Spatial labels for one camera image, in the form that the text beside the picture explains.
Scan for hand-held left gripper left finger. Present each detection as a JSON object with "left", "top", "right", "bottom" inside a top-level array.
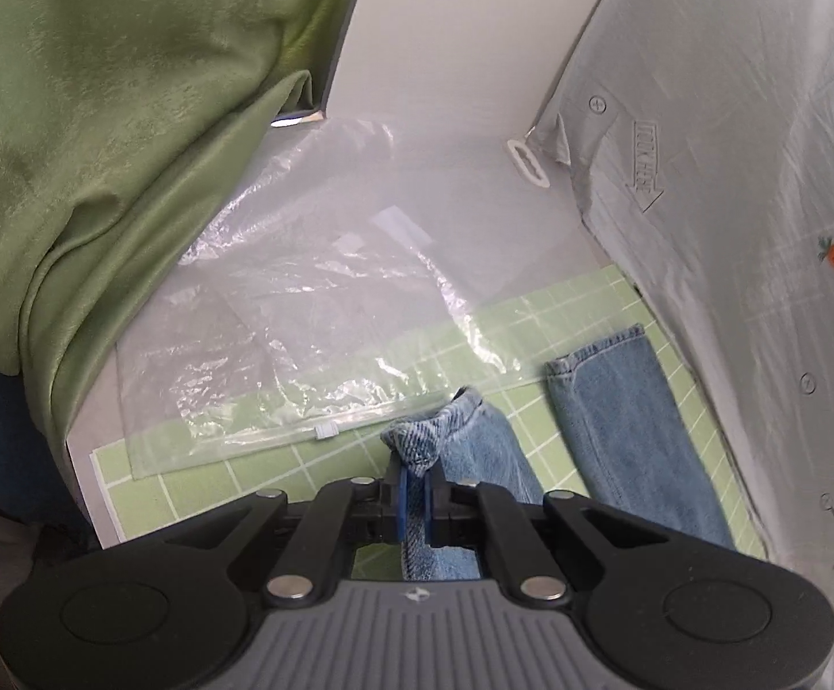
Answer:
[{"left": 158, "top": 466, "right": 412, "bottom": 606}]

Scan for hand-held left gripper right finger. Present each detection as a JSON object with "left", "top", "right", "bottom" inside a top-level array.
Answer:
[{"left": 424, "top": 470, "right": 678, "bottom": 603}]

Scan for blue denim jeans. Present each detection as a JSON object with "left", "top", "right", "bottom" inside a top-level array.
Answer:
[{"left": 379, "top": 323, "right": 740, "bottom": 583}]

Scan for clear zip plastic bag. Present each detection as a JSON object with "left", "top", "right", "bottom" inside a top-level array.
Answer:
[{"left": 116, "top": 259, "right": 527, "bottom": 482}]

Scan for green grid cutting mat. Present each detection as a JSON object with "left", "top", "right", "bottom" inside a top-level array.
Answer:
[{"left": 92, "top": 262, "right": 770, "bottom": 562}]

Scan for crumpled clear plastic sheet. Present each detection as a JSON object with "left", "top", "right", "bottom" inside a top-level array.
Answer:
[{"left": 178, "top": 115, "right": 605, "bottom": 306}]

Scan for white plastic clip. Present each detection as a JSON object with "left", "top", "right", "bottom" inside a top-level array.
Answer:
[{"left": 506, "top": 138, "right": 551, "bottom": 190}]

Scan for dark blue cloth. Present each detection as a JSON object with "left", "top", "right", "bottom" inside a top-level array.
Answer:
[{"left": 0, "top": 345, "right": 96, "bottom": 542}]

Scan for grey carrot printed sheet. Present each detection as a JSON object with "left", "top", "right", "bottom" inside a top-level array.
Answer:
[{"left": 532, "top": 0, "right": 834, "bottom": 690}]

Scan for white board panel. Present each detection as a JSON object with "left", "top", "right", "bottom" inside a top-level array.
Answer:
[{"left": 320, "top": 0, "right": 637, "bottom": 159}]

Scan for green curtain cloth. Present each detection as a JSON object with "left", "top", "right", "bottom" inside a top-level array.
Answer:
[{"left": 0, "top": 0, "right": 378, "bottom": 461}]

